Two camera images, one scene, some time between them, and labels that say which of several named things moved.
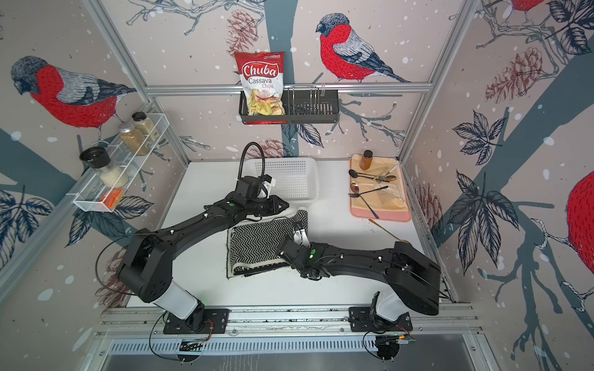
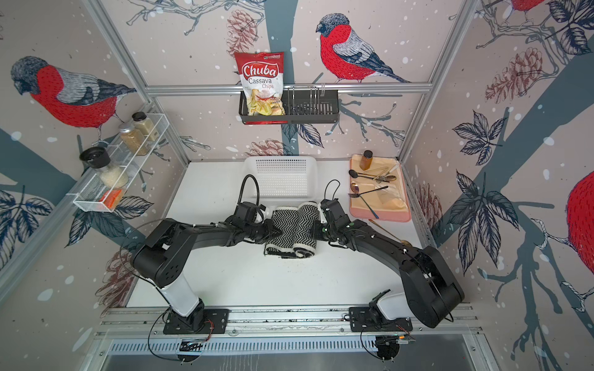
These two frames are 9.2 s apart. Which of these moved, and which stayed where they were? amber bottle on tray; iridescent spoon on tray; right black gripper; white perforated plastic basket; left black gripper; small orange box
Moved: left black gripper; right black gripper
Stayed: small orange box; amber bottle on tray; iridescent spoon on tray; white perforated plastic basket
